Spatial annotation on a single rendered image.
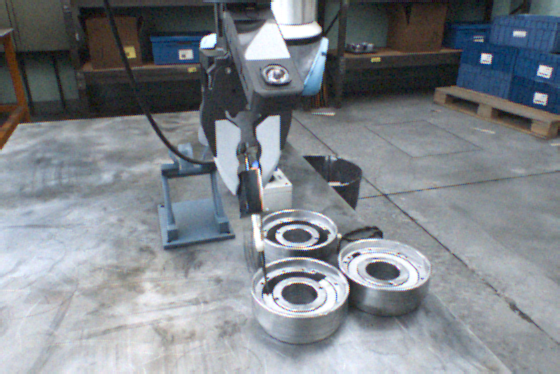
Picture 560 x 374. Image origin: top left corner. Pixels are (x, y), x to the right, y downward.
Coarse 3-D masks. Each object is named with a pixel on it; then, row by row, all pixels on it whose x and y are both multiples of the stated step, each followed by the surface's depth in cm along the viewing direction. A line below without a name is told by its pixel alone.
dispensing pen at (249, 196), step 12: (240, 180) 51; (252, 180) 50; (240, 192) 52; (252, 192) 50; (240, 204) 52; (252, 204) 49; (240, 216) 52; (252, 216) 51; (252, 228) 51; (264, 264) 50; (264, 276) 50
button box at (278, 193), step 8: (272, 176) 74; (280, 176) 75; (272, 184) 73; (280, 184) 73; (288, 184) 73; (264, 192) 71; (272, 192) 72; (280, 192) 72; (288, 192) 73; (272, 200) 72; (280, 200) 73; (288, 200) 73; (272, 208) 73; (280, 208) 73; (288, 208) 74
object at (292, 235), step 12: (276, 216) 65; (288, 216) 66; (300, 216) 66; (312, 216) 65; (324, 216) 64; (264, 228) 63; (288, 228) 63; (300, 228) 63; (312, 228) 63; (324, 228) 63; (336, 228) 61; (264, 240) 58; (288, 240) 64; (300, 240) 64; (312, 240) 60; (336, 240) 60; (264, 252) 59; (276, 252) 58; (288, 252) 57; (300, 252) 57; (312, 252) 57; (324, 252) 58
